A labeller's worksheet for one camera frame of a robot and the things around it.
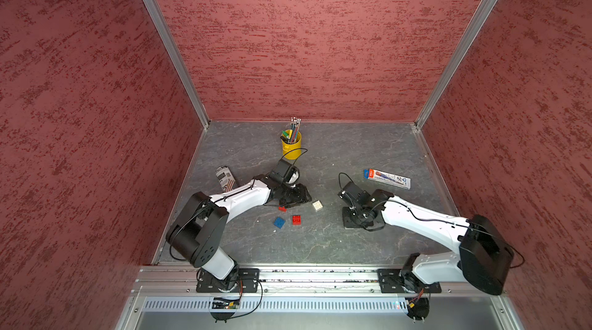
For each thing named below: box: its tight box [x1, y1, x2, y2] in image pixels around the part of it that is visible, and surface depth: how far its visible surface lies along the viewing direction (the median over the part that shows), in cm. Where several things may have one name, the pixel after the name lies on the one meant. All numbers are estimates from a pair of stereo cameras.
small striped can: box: [215, 165, 236, 192], surface depth 99 cm
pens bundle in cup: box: [279, 117, 302, 144], surface depth 102 cm
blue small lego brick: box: [272, 216, 286, 229], surface depth 88 cm
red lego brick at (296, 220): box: [292, 215, 302, 226], surface depth 89 cm
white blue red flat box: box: [363, 168, 411, 190], surface depth 101 cm
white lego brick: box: [312, 199, 323, 213], surface depth 91 cm
